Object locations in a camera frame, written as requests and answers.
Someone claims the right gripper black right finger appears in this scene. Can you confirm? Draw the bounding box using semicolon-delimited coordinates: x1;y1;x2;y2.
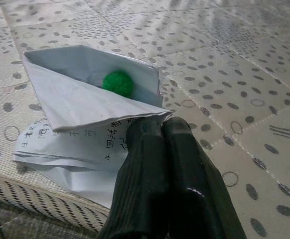
162;117;248;239

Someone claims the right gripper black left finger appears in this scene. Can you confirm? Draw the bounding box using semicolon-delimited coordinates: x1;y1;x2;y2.
96;117;176;239

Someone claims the white handwritten paper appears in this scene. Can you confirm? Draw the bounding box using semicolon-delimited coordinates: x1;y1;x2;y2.
11;44;173;209

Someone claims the green pompom ball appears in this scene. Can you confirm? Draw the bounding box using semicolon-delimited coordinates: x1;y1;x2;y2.
102;70;134;97

